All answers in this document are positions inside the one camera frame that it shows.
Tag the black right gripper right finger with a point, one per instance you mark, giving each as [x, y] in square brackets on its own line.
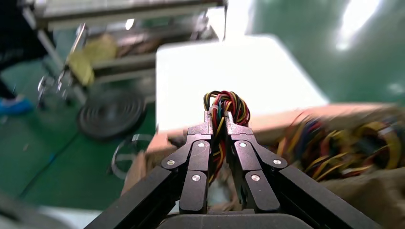
[262, 192]

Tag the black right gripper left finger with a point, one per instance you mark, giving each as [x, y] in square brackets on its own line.
[194, 189]

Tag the brown divided cardboard box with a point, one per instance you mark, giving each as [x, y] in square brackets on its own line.
[364, 196]

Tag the black round disc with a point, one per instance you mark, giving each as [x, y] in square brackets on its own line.
[110, 115]

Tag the metal cart with yellow items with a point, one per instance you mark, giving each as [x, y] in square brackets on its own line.
[126, 9]

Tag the blue shoe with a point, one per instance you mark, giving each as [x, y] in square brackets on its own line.
[14, 107]

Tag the person in dark clothes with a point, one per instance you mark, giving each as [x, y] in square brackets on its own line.
[19, 31]

